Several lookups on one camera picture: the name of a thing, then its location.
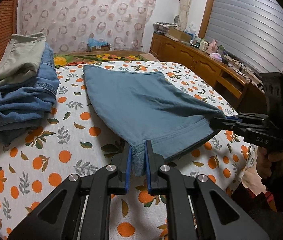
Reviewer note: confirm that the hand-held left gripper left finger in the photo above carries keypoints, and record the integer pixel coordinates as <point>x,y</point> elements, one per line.
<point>129,170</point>

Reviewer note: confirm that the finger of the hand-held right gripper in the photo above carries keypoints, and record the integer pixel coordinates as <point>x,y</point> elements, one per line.
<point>224,125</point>
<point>251,117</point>

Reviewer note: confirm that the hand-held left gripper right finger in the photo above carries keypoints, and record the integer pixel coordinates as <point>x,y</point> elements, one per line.
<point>147,170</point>

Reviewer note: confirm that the teal pants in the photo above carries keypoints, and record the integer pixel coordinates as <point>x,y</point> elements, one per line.
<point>136,105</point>

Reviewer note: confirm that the person's right forearm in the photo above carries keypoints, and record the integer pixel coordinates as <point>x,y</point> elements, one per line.
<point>269,217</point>

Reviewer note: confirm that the grey-green pants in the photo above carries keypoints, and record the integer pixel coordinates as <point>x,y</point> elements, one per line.
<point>19,57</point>

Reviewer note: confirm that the person's right hand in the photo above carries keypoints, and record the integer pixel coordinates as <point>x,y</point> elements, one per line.
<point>262,165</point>

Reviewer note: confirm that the pale purple pouch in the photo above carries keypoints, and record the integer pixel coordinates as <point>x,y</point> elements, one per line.
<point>215,56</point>

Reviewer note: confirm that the orange fruit print blanket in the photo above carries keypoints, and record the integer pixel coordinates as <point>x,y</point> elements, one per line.
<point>56,180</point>

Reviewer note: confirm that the wooden sideboard cabinet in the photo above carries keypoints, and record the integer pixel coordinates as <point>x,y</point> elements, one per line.
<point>194,57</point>

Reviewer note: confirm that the green bottle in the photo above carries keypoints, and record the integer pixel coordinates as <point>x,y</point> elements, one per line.
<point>220,49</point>

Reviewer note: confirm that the pink bottle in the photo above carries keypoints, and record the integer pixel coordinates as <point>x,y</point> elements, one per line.
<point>212,46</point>

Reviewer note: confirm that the white jar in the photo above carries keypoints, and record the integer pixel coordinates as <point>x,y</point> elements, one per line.
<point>204,45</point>

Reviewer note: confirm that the flat open cardboard box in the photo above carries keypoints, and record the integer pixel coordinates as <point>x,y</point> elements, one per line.
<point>179,35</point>

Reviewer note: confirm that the stack of printed papers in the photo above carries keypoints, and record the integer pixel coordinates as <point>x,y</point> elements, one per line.
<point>165,27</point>

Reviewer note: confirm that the beige patterned side curtain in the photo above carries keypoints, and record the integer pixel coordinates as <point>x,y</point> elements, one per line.
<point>185,12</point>

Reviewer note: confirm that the floral blanket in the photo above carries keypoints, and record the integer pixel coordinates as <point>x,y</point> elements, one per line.
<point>81,58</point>

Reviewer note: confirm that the small cardboard box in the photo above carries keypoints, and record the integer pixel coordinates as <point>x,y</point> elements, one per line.
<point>99,48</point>

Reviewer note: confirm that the stack of folded clothes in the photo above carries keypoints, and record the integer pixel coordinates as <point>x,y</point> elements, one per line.
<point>19,100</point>

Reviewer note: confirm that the blue plastic bag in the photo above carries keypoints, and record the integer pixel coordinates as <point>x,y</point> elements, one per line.
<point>96,42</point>

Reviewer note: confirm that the circle print sheer curtain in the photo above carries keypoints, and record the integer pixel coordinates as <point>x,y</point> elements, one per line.
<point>94,17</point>

